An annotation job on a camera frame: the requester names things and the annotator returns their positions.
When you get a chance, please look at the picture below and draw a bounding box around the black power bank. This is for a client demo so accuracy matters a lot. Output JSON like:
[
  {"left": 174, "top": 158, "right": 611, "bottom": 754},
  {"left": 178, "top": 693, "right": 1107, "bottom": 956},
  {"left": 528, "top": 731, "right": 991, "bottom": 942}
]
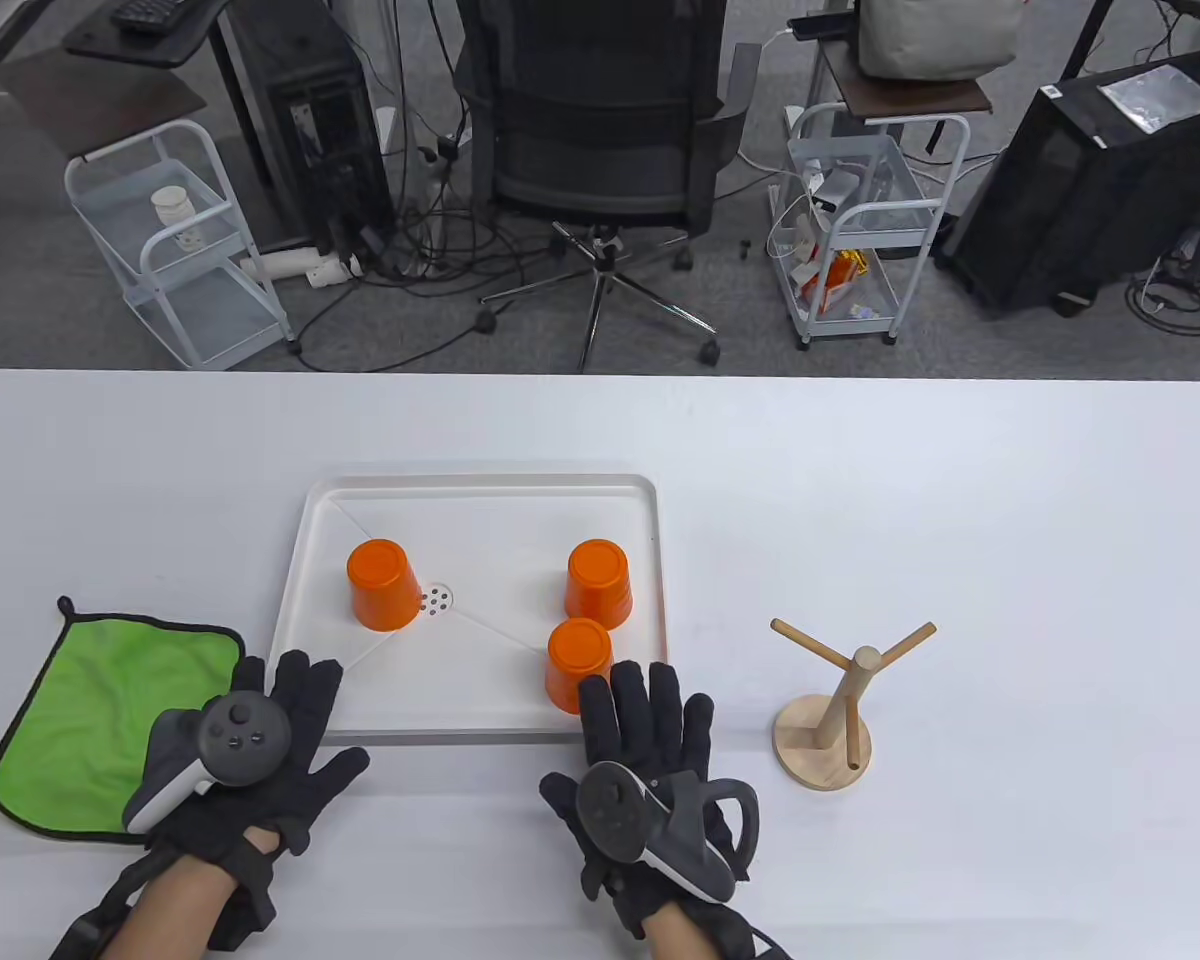
[{"left": 788, "top": 10, "right": 861, "bottom": 43}]

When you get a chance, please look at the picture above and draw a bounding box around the grey white controller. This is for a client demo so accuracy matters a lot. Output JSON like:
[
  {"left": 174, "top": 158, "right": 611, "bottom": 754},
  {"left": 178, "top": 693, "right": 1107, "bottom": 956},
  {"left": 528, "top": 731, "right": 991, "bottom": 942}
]
[
  {"left": 575, "top": 762, "right": 761, "bottom": 901},
  {"left": 122, "top": 693, "right": 292, "bottom": 834}
]

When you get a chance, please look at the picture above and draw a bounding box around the black office chair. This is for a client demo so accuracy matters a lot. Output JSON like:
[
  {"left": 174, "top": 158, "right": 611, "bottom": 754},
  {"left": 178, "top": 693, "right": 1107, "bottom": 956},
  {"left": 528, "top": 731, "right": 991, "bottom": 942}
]
[{"left": 453, "top": 0, "right": 767, "bottom": 373}]

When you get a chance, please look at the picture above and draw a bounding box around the black keyboard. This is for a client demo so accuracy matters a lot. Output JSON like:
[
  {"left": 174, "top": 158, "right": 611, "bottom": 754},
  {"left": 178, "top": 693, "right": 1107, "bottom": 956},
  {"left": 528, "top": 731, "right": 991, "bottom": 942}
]
[{"left": 110, "top": 0, "right": 193, "bottom": 36}]

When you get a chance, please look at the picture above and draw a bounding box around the grey white left controller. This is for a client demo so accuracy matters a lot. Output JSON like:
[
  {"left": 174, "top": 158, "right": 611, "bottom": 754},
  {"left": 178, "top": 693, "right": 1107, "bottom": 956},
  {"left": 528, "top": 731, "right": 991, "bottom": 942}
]
[{"left": 122, "top": 693, "right": 292, "bottom": 834}]

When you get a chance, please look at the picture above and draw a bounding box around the person's left forearm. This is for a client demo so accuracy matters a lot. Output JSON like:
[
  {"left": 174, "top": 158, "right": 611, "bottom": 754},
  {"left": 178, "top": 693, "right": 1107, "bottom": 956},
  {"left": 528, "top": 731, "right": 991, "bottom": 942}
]
[{"left": 100, "top": 850, "right": 246, "bottom": 960}]

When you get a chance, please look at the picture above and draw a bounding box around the white power adapter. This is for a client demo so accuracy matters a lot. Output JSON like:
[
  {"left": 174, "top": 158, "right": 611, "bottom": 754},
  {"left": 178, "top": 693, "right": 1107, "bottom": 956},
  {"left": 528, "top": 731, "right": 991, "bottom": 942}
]
[{"left": 805, "top": 165, "right": 861, "bottom": 213}]

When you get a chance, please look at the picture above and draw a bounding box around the black computer tower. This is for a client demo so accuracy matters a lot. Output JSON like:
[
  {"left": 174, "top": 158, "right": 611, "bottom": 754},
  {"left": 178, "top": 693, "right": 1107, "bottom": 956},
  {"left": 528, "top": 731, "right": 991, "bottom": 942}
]
[
  {"left": 935, "top": 50, "right": 1200, "bottom": 319},
  {"left": 210, "top": 0, "right": 398, "bottom": 263}
]

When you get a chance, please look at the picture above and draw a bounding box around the person's left hand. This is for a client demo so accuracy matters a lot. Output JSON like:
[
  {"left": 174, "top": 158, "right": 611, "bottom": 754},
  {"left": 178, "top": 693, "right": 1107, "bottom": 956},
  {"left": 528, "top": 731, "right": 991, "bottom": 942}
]
[{"left": 145, "top": 650, "right": 371, "bottom": 951}]

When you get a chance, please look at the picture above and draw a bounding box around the beige fabric bag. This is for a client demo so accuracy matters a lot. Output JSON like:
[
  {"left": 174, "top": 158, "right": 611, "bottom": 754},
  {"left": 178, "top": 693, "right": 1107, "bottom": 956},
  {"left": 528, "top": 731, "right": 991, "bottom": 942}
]
[{"left": 857, "top": 0, "right": 1021, "bottom": 81}]

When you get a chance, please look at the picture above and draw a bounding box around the silver foil bag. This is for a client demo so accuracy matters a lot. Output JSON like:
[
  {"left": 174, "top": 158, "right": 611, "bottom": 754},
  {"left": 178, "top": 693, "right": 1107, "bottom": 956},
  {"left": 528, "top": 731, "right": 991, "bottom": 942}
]
[{"left": 1098, "top": 65, "right": 1200, "bottom": 134}]

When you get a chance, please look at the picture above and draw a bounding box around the black desk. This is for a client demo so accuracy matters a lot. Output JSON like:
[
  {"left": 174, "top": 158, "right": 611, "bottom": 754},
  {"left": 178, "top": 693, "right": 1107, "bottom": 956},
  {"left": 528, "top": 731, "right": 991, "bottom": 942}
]
[{"left": 63, "top": 0, "right": 236, "bottom": 69}]

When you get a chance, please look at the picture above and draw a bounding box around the white plastic pipe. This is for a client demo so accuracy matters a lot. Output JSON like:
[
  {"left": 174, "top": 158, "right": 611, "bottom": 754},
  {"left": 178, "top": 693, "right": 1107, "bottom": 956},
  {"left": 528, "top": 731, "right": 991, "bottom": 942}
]
[{"left": 238, "top": 248, "right": 366, "bottom": 291}]

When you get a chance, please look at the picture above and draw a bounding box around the orange snack packet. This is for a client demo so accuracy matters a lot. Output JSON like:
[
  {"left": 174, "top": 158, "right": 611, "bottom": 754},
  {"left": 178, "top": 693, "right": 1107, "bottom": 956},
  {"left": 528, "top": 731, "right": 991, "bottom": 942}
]
[{"left": 802, "top": 250, "right": 866, "bottom": 311}]

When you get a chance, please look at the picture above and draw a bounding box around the wooden cup rack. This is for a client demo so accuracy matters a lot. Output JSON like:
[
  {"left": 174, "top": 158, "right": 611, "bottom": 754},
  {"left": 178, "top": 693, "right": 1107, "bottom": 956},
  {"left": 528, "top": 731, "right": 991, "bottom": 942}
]
[{"left": 770, "top": 618, "right": 938, "bottom": 792}]

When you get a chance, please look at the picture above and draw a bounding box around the person's right hand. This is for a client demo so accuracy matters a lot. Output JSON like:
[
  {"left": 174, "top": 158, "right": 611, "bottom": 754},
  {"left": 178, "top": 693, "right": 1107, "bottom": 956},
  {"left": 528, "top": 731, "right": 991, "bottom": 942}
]
[{"left": 540, "top": 660, "right": 761, "bottom": 939}]

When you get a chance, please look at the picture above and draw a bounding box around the person's right forearm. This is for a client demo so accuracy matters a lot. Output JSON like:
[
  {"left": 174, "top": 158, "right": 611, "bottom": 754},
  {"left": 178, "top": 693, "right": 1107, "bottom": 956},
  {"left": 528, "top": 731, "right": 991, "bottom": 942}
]
[{"left": 640, "top": 900, "right": 751, "bottom": 960}]

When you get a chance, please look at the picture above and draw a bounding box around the black left wrist tracker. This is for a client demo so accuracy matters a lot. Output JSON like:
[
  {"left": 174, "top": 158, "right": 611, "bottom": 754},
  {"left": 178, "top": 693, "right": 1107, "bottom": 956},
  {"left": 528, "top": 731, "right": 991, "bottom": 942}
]
[{"left": 50, "top": 912, "right": 111, "bottom": 960}]

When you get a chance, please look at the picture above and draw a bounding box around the orange cup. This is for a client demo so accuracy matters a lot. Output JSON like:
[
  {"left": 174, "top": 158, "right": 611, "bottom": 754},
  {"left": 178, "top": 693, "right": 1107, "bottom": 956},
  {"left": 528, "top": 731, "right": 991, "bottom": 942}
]
[
  {"left": 564, "top": 540, "right": 633, "bottom": 631},
  {"left": 347, "top": 539, "right": 424, "bottom": 632},
  {"left": 546, "top": 618, "right": 614, "bottom": 715}
]

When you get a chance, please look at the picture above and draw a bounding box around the white metal cart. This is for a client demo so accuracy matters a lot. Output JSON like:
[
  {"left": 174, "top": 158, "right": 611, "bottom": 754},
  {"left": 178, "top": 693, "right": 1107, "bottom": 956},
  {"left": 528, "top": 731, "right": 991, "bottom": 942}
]
[
  {"left": 64, "top": 120, "right": 296, "bottom": 371},
  {"left": 786, "top": 103, "right": 971, "bottom": 349}
]

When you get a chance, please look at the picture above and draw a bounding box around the white plastic tray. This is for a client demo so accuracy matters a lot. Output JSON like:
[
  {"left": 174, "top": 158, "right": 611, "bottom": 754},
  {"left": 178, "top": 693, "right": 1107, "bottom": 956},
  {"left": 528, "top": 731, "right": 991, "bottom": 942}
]
[{"left": 260, "top": 474, "right": 671, "bottom": 746}]

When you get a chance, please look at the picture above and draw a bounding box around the brown wooden board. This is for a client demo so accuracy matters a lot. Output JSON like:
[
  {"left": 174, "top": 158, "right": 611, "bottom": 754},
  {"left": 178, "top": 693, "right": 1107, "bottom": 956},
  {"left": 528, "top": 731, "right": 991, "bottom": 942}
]
[
  {"left": 822, "top": 40, "right": 993, "bottom": 123},
  {"left": 0, "top": 48, "right": 208, "bottom": 159}
]

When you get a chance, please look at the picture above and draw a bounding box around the grey white right controller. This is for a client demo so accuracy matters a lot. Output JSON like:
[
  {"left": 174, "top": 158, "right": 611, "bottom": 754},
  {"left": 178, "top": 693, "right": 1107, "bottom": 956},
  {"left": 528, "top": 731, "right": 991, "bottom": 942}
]
[{"left": 575, "top": 762, "right": 761, "bottom": 901}]

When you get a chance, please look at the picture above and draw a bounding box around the tangle of black cables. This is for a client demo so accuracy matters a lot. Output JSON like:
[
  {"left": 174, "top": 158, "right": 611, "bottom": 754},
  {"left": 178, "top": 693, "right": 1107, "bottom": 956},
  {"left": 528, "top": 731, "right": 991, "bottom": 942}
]
[{"left": 290, "top": 100, "right": 571, "bottom": 373}]

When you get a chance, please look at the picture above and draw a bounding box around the green grey hand towel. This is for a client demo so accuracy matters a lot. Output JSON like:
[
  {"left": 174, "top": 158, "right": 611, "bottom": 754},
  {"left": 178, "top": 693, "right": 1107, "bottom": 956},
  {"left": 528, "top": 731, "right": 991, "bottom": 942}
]
[{"left": 0, "top": 597, "right": 246, "bottom": 841}]

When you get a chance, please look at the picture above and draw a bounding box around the white plastic bottle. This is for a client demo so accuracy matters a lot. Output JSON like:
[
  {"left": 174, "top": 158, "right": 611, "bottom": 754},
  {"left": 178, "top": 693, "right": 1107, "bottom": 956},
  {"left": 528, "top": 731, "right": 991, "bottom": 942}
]
[{"left": 151, "top": 186, "right": 206, "bottom": 251}]

